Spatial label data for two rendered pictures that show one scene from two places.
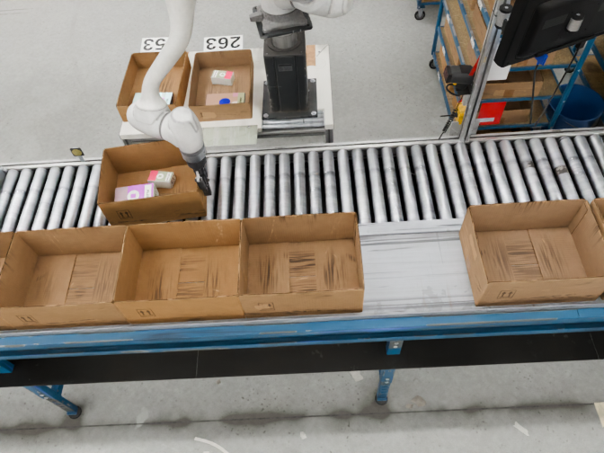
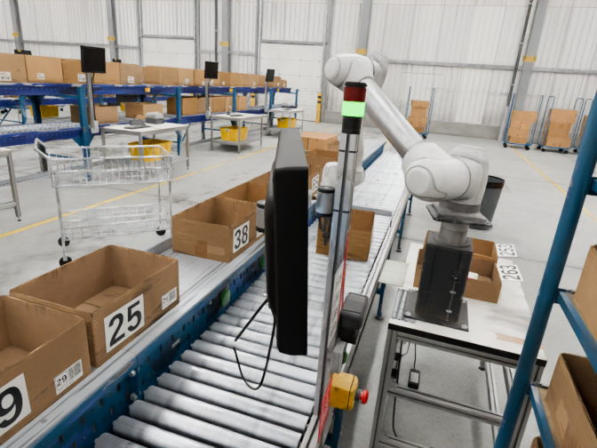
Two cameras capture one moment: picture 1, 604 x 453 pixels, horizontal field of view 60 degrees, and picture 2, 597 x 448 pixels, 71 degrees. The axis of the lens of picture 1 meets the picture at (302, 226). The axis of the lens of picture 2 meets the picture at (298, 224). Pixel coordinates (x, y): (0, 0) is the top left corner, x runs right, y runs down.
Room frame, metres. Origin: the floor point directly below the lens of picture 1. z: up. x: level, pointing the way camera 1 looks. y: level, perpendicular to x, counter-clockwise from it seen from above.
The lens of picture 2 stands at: (1.68, -1.72, 1.66)
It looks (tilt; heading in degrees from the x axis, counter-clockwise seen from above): 19 degrees down; 104
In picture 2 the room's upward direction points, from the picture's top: 4 degrees clockwise
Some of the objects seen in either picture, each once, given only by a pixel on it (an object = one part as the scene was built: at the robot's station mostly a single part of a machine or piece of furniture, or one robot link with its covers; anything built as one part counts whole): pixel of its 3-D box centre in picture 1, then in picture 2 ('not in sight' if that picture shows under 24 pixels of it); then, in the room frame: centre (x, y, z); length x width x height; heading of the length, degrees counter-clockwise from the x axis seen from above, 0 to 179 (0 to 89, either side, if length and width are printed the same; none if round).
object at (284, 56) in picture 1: (287, 72); (442, 276); (1.90, -0.01, 0.91); 0.26 x 0.26 x 0.33; 86
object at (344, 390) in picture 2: (456, 112); (347, 383); (1.61, -0.72, 0.84); 0.15 x 0.09 x 0.07; 87
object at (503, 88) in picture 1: (502, 64); not in sight; (2.17, -1.16, 0.59); 0.40 x 0.30 x 0.10; 175
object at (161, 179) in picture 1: (162, 179); not in sight; (1.46, 0.58, 0.78); 0.10 x 0.06 x 0.05; 77
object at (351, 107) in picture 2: not in sight; (354, 101); (1.55, -0.75, 1.62); 0.05 x 0.05 x 0.06
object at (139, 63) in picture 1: (155, 85); (458, 251); (2.04, 0.64, 0.80); 0.38 x 0.28 x 0.10; 174
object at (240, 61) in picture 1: (222, 84); (455, 274); (2.00, 0.31, 0.80); 0.38 x 0.28 x 0.10; 177
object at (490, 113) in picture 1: (484, 114); (327, 401); (1.57, -0.82, 0.85); 0.16 x 0.01 x 0.13; 87
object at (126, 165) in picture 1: (155, 182); (346, 231); (1.40, 0.58, 0.83); 0.39 x 0.29 x 0.17; 92
